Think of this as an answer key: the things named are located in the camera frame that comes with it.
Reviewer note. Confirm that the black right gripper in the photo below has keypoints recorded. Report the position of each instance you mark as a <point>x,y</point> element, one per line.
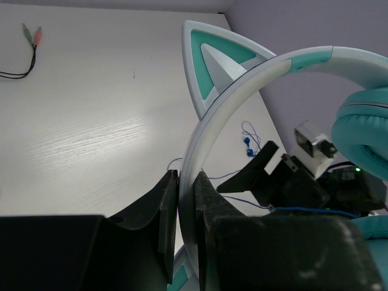
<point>343,186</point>

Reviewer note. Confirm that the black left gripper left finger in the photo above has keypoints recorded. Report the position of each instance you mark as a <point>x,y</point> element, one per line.
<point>130,250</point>

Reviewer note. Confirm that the teal cat ear headphones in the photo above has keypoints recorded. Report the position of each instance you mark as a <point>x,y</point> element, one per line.
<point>225,70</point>

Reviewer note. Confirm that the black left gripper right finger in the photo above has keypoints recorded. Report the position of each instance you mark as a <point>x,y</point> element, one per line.
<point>278,252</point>

